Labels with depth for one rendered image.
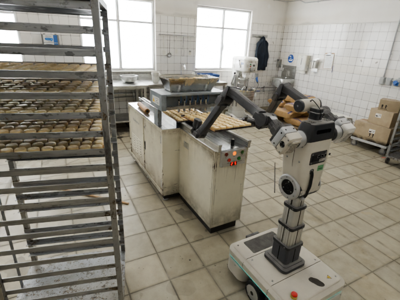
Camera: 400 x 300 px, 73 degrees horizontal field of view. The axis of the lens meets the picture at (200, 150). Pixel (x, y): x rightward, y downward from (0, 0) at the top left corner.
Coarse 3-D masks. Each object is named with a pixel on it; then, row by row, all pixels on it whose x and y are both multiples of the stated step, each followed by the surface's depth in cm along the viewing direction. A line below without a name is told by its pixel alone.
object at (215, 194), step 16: (192, 144) 253; (224, 144) 235; (240, 144) 237; (192, 160) 258; (208, 160) 230; (192, 176) 263; (208, 176) 234; (224, 176) 232; (240, 176) 241; (192, 192) 268; (208, 192) 238; (224, 192) 239; (240, 192) 249; (192, 208) 281; (208, 208) 242; (224, 208) 246; (240, 208) 257; (208, 224) 247; (224, 224) 258
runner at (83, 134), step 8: (0, 136) 119; (8, 136) 119; (16, 136) 120; (24, 136) 121; (32, 136) 122; (40, 136) 123; (48, 136) 123; (56, 136) 124; (64, 136) 125; (72, 136) 126; (80, 136) 127; (88, 136) 127; (96, 136) 128
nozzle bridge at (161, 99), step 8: (152, 96) 275; (160, 96) 256; (168, 96) 256; (176, 96) 269; (184, 96) 273; (200, 96) 282; (216, 96) 292; (152, 104) 278; (160, 104) 259; (168, 104) 268; (176, 104) 272; (192, 104) 281; (208, 104) 284; (160, 112) 269; (160, 120) 272
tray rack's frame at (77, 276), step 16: (80, 0) 131; (16, 176) 168; (64, 256) 199; (112, 256) 202; (32, 272) 185; (80, 272) 187; (96, 272) 187; (112, 272) 188; (0, 288) 143; (64, 288) 174; (80, 288) 175; (96, 288) 175
